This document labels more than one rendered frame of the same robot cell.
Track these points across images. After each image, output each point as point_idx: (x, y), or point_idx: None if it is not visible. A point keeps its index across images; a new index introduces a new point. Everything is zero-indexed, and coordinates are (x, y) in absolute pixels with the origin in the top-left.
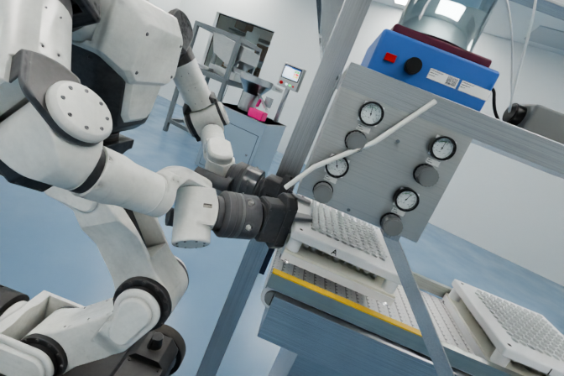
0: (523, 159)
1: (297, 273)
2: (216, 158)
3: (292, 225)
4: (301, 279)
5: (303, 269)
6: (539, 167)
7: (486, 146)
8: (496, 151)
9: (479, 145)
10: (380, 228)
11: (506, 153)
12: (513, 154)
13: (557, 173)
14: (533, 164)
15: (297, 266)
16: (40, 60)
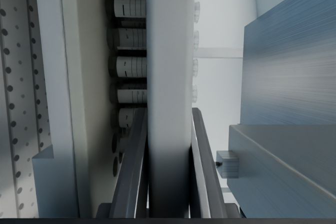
0: (275, 75)
1: (23, 139)
2: None
3: (166, 210)
4: (36, 153)
5: (33, 105)
6: (259, 51)
7: (288, 42)
8: (276, 29)
9: (284, 10)
10: (224, 160)
11: (281, 64)
12: (282, 77)
13: (258, 69)
14: (266, 62)
15: (17, 103)
16: None
